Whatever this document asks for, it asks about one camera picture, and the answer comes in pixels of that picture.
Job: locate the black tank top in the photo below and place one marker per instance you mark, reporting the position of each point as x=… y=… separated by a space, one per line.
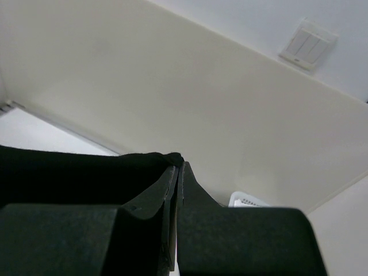
x=41 y=177

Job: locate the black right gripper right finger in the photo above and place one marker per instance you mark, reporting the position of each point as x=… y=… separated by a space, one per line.
x=217 y=240

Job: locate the white plastic laundry basket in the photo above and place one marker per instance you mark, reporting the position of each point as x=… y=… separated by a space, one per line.
x=240 y=199

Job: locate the white wall light switch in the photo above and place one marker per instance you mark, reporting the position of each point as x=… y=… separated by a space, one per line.
x=308 y=45

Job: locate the aluminium table frame rail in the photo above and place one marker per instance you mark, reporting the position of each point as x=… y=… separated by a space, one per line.
x=8 y=106

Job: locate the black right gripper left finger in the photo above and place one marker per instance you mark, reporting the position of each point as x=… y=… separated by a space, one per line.
x=136 y=238

